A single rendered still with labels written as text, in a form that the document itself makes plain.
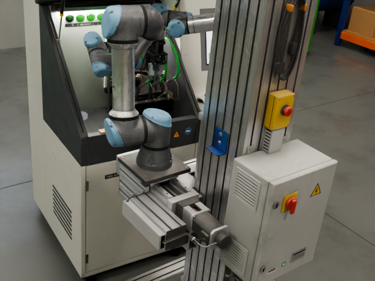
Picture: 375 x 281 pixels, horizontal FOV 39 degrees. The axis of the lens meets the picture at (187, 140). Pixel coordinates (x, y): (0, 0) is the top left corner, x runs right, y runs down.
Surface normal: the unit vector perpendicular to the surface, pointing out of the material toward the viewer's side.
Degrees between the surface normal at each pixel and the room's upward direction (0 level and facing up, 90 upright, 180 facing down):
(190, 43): 76
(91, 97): 90
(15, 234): 0
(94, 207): 90
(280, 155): 0
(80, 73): 90
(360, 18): 90
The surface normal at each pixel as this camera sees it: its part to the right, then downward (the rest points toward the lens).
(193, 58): 0.53, 0.21
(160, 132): 0.41, 0.44
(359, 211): 0.09, -0.88
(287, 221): 0.59, 0.42
